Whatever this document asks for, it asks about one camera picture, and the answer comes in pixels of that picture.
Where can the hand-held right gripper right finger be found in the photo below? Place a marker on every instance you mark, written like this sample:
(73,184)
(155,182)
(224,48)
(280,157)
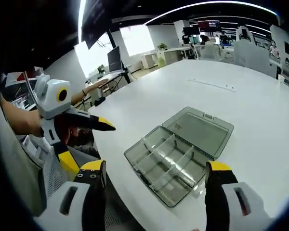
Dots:
(236,207)

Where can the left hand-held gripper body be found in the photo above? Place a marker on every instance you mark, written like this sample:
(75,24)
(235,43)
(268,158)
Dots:
(50,101)

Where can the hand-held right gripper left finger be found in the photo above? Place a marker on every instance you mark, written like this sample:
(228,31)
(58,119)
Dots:
(62,207)

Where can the grey transparent guide fixture box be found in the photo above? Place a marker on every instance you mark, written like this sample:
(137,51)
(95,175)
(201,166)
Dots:
(195,134)

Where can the grey mesh office chair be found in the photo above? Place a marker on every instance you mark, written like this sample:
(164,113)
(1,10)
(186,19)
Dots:
(55,173)

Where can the black small device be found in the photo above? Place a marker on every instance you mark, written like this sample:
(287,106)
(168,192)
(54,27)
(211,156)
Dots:
(100,101)

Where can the metal storage shelf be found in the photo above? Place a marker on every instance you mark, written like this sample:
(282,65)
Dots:
(21,89)

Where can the person's grey shirt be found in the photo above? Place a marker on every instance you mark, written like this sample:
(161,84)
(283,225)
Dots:
(17,168)

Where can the black folding stand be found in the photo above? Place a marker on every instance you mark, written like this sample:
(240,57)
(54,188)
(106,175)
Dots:
(118,81)

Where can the potted plant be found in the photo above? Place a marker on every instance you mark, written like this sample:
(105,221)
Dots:
(101,69)
(161,46)

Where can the open laptop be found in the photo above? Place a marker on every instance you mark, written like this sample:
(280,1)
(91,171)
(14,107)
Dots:
(115,60)

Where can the black display on stand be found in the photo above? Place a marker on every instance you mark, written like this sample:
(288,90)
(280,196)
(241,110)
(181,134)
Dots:
(94,21)

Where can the white desk row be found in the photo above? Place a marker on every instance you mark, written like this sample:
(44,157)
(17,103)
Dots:
(168,56)

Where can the black monitor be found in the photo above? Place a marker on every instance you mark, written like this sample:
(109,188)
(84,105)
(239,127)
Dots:
(191,30)

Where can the white paper cup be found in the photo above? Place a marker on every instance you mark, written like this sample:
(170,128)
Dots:
(281,79)

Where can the pale grey office chair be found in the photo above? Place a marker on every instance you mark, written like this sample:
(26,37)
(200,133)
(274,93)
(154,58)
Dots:
(251,55)

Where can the purple wall screen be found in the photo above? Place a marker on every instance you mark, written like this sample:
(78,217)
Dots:
(209,25)

